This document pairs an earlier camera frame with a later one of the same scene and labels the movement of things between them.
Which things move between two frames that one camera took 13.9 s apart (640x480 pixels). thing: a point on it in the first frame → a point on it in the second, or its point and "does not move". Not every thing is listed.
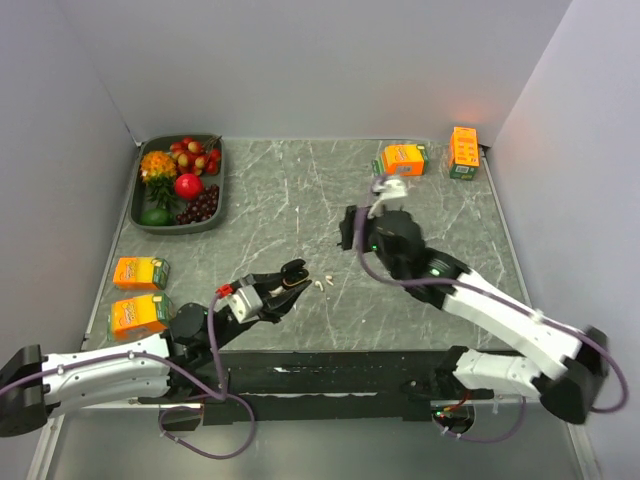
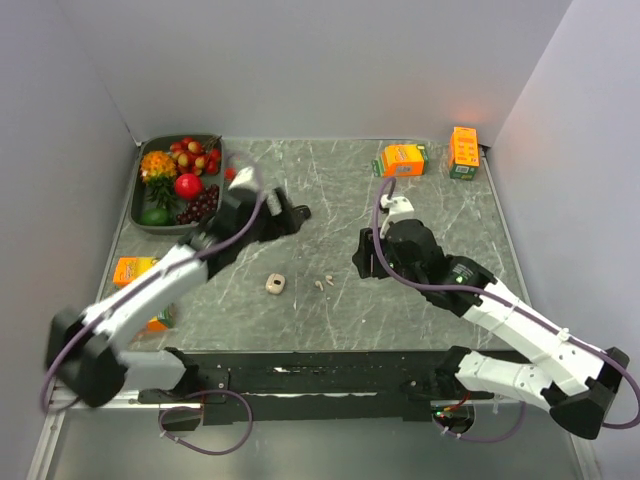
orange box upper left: x=141 y=272 does not move
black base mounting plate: x=330 y=385 does not move
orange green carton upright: x=464 y=153 does not move
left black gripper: x=278 y=305 → x=278 y=225
